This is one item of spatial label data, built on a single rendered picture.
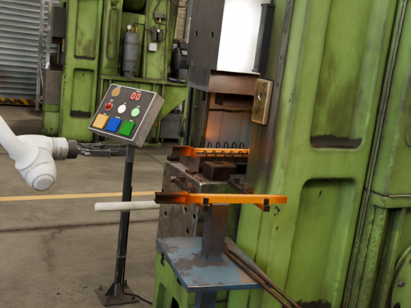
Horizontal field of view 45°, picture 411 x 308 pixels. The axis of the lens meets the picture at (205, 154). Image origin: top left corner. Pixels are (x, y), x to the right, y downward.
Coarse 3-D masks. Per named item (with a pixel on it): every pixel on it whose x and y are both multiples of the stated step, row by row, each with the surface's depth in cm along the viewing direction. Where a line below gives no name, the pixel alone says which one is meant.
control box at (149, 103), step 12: (108, 96) 270; (120, 96) 265; (132, 96) 261; (144, 96) 257; (156, 96) 254; (132, 108) 257; (144, 108) 253; (156, 108) 256; (108, 120) 262; (132, 120) 253; (144, 120) 251; (96, 132) 268; (108, 132) 258; (132, 132) 250; (144, 132) 253; (132, 144) 256
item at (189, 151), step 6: (174, 150) 218; (180, 150) 219; (186, 150) 220; (192, 150) 220; (198, 150) 222; (210, 150) 225; (216, 150) 226; (228, 150) 229; (234, 150) 231; (240, 150) 232; (246, 150) 234
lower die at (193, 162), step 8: (200, 152) 221; (208, 152) 223; (240, 152) 231; (248, 152) 234; (184, 160) 230; (192, 160) 222; (200, 160) 216; (208, 160) 218; (216, 160) 220; (240, 160) 226; (192, 168) 222; (200, 168) 217
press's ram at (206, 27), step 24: (216, 0) 205; (240, 0) 202; (264, 0) 207; (192, 24) 224; (216, 24) 205; (240, 24) 204; (192, 48) 224; (216, 48) 204; (240, 48) 207; (240, 72) 210
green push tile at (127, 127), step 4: (124, 124) 254; (128, 124) 252; (132, 124) 251; (120, 128) 254; (124, 128) 253; (128, 128) 251; (132, 128) 250; (120, 132) 253; (124, 132) 252; (128, 132) 250; (128, 136) 250
